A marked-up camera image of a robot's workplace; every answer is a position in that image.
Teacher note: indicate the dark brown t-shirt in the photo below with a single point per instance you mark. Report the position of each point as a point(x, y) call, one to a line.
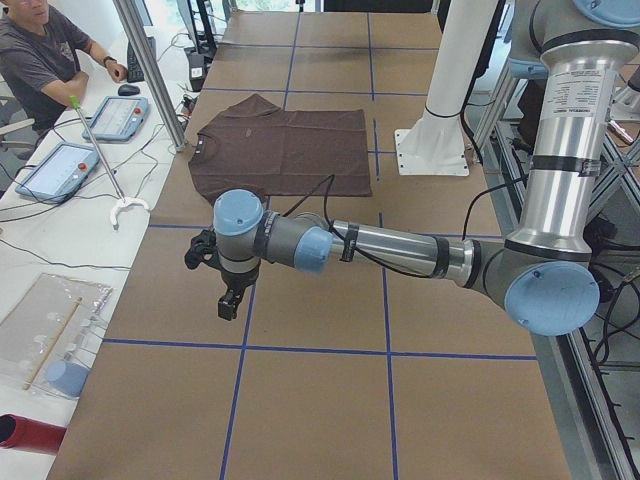
point(258, 146)

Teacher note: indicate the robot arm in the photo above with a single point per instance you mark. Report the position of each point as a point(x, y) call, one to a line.
point(538, 274)

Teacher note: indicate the far blue teach pendant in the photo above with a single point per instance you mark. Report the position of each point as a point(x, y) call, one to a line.
point(119, 118)

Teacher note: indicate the black computer mouse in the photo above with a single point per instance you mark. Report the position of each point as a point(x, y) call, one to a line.
point(127, 90)

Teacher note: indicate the clear plastic bag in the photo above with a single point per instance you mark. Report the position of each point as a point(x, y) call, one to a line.
point(33, 321)

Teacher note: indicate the black keyboard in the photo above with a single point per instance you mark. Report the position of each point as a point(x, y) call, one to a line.
point(135, 72)

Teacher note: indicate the seated person grey shirt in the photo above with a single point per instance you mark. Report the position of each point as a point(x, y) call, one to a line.
point(39, 61)

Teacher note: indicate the white camera pillar base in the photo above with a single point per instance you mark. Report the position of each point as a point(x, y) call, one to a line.
point(434, 146)

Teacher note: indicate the wooden stick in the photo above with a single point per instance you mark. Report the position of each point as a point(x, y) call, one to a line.
point(51, 345)

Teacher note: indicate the reacher grabber stick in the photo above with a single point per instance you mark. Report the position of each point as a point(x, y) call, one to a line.
point(123, 201)

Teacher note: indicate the blue teach pendant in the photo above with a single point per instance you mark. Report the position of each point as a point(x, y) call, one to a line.
point(119, 118)
point(60, 174)

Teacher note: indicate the red cylinder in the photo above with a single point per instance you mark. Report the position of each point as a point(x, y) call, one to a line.
point(26, 434)

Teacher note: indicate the near blue teach pendant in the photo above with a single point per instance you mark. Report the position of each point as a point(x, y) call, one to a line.
point(60, 174)

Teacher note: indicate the aluminium frame post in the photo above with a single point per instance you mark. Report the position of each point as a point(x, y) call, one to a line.
point(132, 24)

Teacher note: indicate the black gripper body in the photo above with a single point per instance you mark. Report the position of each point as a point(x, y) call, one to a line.
point(237, 281)

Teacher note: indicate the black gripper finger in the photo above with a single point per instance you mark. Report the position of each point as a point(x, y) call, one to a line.
point(227, 307)

